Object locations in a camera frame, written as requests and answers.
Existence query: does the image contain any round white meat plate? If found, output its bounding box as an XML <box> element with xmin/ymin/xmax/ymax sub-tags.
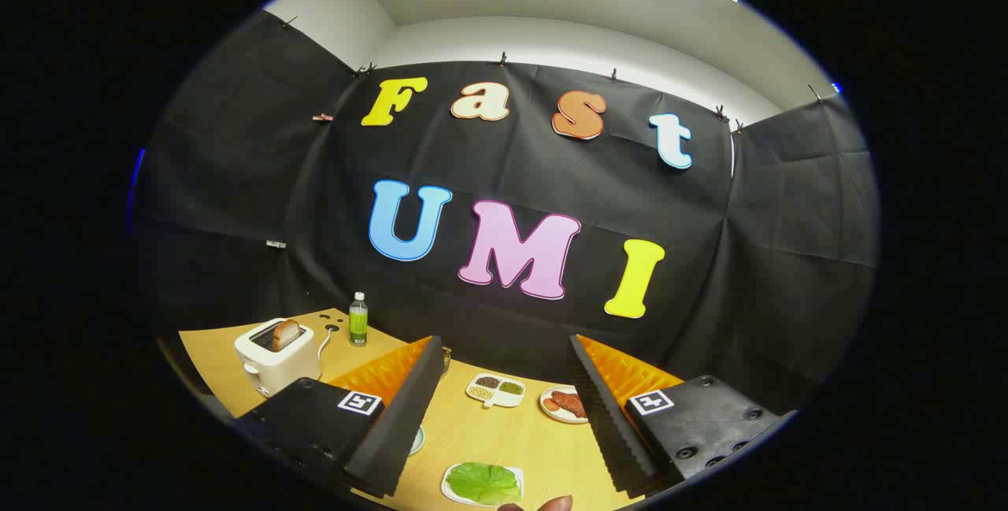
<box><xmin>539</xmin><ymin>385</ymin><xmax>590</xmax><ymax>424</ymax></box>

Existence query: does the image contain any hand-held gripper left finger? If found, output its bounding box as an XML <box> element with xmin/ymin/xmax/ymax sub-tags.
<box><xmin>233</xmin><ymin>335</ymin><xmax>447</xmax><ymax>498</ymax></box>

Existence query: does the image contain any green label drink bottle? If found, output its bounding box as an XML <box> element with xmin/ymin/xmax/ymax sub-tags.
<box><xmin>349</xmin><ymin>292</ymin><xmax>369</xmax><ymax>347</ymax></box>

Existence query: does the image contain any white divided bean dish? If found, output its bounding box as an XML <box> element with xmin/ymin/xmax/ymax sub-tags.
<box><xmin>465</xmin><ymin>373</ymin><xmax>525</xmax><ymax>409</ymax></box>

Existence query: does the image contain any white toaster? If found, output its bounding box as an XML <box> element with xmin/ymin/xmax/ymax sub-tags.
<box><xmin>234</xmin><ymin>317</ymin><xmax>322</xmax><ymax>398</ymax></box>

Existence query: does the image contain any black backdrop cloth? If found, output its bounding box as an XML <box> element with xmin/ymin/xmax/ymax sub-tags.
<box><xmin>130</xmin><ymin>11</ymin><xmax>880</xmax><ymax>417</ymax></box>

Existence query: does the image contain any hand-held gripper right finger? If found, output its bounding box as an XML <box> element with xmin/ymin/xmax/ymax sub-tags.
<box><xmin>567</xmin><ymin>334</ymin><xmax>792</xmax><ymax>496</ymax></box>

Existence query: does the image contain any green lettuce leaf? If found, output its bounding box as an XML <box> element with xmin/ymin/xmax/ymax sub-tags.
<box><xmin>446</xmin><ymin>462</ymin><xmax>521</xmax><ymax>505</ymax></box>

